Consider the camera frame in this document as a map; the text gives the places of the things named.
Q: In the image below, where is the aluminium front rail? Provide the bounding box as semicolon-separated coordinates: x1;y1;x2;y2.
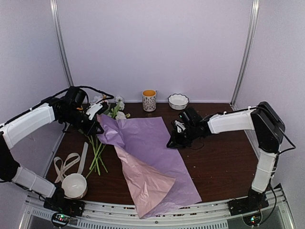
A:
19;183;294;229

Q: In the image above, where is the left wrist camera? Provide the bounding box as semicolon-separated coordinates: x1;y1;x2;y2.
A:
64;86;112;120

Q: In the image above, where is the beige ribbon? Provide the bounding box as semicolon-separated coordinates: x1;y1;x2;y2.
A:
53;142;89;183

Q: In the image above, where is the white round cup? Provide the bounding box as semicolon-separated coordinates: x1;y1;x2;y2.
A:
61;173;88;199

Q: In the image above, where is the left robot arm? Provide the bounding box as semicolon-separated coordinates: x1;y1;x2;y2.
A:
0;99;108;212

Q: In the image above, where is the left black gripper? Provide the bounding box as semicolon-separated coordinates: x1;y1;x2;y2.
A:
61;108;103;136

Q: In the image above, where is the right aluminium frame post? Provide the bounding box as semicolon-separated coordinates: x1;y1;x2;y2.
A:
230;0;260;109

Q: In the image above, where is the aluminium frame post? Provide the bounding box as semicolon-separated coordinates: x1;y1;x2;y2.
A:
50;0;74;86
230;0;260;109

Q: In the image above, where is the pink purple wrapping paper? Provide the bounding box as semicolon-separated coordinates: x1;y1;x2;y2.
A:
98;114;202;219

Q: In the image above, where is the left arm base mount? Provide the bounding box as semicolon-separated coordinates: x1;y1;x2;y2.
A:
43;198;85;228

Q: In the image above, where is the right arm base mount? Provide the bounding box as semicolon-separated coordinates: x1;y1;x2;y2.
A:
228;198;269;227

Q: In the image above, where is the white scalloped bowl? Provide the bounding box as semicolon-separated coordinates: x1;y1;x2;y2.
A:
168;94;189;110

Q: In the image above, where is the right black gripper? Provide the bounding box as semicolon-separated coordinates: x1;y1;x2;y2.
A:
167;125;197;149

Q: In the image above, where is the patterned mug with orange inside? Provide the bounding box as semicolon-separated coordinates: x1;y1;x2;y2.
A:
142;89;157;112

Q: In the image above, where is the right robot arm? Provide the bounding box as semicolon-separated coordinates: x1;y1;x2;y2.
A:
166;101;288;211

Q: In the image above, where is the pink fake flower stem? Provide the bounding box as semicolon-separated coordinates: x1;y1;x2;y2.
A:
87;93;110;176

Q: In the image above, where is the white fake flower stem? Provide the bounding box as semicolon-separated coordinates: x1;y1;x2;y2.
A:
99;96;130;173

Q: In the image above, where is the left aluminium frame post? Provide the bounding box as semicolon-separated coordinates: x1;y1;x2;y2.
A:
50;0;74;86

